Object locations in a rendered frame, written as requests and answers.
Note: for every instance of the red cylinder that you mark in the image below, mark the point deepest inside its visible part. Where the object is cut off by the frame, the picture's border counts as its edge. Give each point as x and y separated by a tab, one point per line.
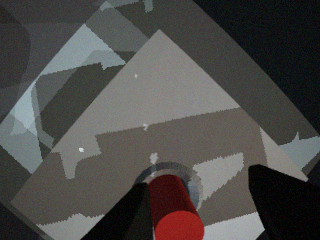
173	214

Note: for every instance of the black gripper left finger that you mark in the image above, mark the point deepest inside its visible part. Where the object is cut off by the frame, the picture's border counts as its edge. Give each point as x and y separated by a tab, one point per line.
129	219

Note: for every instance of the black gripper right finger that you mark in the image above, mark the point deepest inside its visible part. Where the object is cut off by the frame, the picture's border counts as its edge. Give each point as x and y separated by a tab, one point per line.
288	208

